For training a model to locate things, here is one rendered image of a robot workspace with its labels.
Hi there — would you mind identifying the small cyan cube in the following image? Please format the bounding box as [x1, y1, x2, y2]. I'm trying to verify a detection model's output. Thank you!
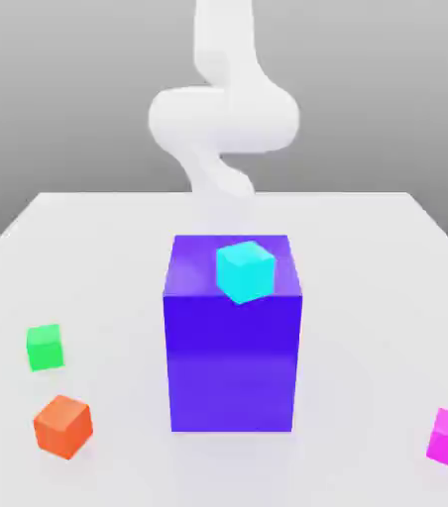
[215, 240, 277, 306]

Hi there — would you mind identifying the small green cube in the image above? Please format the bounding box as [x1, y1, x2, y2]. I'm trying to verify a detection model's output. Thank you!
[26, 323, 65, 373]

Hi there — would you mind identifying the small orange cube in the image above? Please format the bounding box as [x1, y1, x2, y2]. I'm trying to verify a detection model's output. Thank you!
[33, 394, 94, 461]

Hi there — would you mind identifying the large purple box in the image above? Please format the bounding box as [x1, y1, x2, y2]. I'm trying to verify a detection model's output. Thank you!
[162, 234, 303, 434]

